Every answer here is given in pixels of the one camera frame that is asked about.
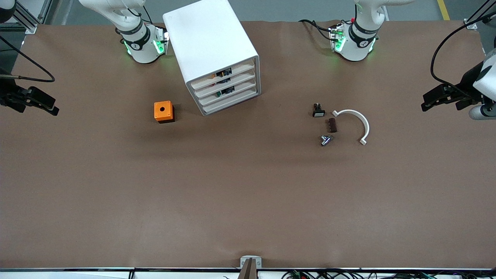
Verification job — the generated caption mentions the white semicircular plastic arc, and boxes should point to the white semicircular plastic arc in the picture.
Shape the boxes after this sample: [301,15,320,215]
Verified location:
[332,109,370,146]

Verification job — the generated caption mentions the white drawer cabinet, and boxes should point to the white drawer cabinet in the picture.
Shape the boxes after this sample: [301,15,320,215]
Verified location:
[163,0,261,116]

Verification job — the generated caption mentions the grey metal bracket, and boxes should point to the grey metal bracket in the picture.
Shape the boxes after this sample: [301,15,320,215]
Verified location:
[240,255,262,269]

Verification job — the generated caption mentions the tangled black green cables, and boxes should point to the tangled black green cables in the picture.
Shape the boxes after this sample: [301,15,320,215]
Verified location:
[281,269,496,279]

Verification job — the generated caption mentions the white plastic drawer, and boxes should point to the white plastic drawer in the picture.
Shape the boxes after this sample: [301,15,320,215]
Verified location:
[193,70,258,100]
[200,87,260,115]
[196,79,259,108]
[191,61,257,92]

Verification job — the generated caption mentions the brown tapered post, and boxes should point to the brown tapered post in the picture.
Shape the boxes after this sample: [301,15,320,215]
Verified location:
[237,258,258,279]

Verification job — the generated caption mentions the orange button box with hole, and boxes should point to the orange button box with hole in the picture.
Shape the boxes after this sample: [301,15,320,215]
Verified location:
[153,101,175,124]

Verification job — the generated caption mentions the aluminium frame profile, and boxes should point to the aluminium frame profile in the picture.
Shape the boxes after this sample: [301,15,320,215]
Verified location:
[12,0,51,34]
[464,0,496,30]

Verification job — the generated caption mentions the brown table cover mat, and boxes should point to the brown table cover mat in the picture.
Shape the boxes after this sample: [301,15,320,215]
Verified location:
[0,19,496,269]

